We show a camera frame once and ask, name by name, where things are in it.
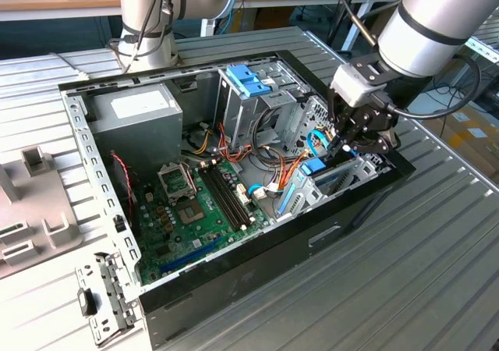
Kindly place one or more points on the hard disk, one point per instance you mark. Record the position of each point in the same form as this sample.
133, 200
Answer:
313, 167

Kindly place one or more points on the CPU socket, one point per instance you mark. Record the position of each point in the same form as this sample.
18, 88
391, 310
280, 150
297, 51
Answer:
189, 212

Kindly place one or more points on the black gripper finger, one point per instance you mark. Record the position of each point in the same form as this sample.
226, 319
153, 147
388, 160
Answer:
338, 130
374, 142

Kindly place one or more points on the metal drive cage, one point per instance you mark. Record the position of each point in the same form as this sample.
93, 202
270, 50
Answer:
241, 117

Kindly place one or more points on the blue expansion slot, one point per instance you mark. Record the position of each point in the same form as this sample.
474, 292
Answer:
191, 255

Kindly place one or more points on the black tripod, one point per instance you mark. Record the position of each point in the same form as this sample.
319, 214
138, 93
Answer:
340, 17

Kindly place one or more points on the black PC case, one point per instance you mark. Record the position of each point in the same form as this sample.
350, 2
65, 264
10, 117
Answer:
273, 265

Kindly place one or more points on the socket locking lever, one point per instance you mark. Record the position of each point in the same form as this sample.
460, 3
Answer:
190, 181

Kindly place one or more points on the blue drive cage latch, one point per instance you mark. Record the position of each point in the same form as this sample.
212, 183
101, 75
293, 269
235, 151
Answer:
243, 80

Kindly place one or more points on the grey parts rack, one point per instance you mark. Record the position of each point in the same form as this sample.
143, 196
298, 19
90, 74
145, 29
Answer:
35, 210

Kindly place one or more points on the black RAM slot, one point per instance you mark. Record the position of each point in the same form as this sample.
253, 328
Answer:
219, 197
230, 197
236, 197
225, 197

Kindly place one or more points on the grey power supply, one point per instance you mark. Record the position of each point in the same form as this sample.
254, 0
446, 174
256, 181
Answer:
136, 140

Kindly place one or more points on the metal slat shelf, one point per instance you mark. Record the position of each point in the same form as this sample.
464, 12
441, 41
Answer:
487, 50

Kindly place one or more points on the metal disk bay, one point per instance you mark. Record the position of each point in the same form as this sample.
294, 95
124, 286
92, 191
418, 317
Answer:
370, 167

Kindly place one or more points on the black case latch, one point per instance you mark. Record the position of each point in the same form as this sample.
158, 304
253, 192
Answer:
118, 223

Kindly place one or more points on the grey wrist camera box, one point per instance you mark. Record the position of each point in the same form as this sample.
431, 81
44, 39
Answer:
354, 84

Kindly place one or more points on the green RAM stick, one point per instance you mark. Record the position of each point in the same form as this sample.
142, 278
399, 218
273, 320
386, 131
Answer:
8, 231

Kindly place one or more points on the white board connector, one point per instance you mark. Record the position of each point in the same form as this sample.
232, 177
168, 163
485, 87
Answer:
242, 195

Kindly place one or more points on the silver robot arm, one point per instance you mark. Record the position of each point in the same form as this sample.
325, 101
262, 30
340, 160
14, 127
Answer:
429, 23

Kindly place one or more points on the green motherboard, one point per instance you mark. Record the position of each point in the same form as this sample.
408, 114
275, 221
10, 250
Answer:
175, 242

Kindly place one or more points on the black case fan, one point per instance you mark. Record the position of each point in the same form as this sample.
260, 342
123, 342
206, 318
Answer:
119, 187

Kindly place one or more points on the labelled cardboard box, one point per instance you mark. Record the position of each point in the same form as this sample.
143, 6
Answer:
468, 144

